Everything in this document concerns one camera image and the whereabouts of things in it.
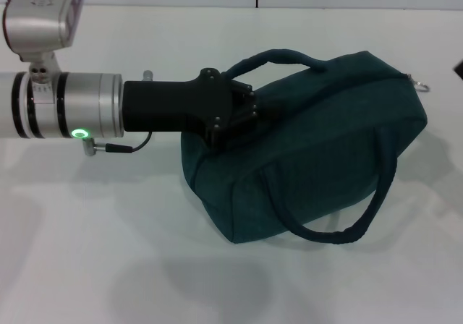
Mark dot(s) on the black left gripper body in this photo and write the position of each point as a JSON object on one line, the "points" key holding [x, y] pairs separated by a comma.
{"points": [[166, 107]]}

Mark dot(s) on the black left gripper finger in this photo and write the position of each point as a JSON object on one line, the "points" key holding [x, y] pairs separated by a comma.
{"points": [[244, 92], [240, 119]]}

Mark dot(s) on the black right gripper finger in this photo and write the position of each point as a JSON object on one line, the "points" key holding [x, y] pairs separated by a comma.
{"points": [[459, 70]]}

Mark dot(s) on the dark teal fabric bag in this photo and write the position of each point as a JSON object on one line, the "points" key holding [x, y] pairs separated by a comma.
{"points": [[307, 147]]}

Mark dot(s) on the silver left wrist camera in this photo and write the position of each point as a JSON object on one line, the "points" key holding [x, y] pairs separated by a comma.
{"points": [[40, 16]]}

